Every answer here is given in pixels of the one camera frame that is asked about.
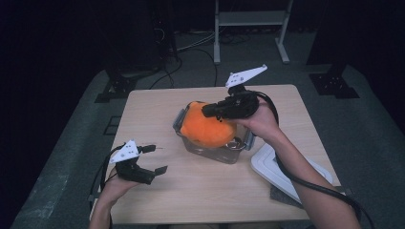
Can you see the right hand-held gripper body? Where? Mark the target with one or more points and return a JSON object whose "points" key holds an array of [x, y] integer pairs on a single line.
{"points": [[242, 106]]}

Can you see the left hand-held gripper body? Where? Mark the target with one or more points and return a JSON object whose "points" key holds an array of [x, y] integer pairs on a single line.
{"points": [[127, 152]]}

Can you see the orange plush pumpkin toy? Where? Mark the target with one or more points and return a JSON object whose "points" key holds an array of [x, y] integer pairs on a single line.
{"points": [[203, 127]]}

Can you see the clear plastic storage box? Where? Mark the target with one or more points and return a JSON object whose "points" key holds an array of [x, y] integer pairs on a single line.
{"points": [[216, 156]]}

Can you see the person's right hand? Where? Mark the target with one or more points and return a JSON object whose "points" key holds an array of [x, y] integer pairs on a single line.
{"points": [[264, 122]]}

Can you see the person's left hand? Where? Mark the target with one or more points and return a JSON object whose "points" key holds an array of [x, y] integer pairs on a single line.
{"points": [[116, 187]]}

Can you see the dark tape strip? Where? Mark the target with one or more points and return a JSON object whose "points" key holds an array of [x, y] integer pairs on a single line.
{"points": [[346, 190], [93, 197]]}

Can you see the black stand base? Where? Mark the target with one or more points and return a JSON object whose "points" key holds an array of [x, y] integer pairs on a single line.
{"points": [[334, 86], [116, 89]]}

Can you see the white metal stand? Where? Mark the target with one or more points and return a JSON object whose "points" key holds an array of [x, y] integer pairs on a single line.
{"points": [[251, 17]]}

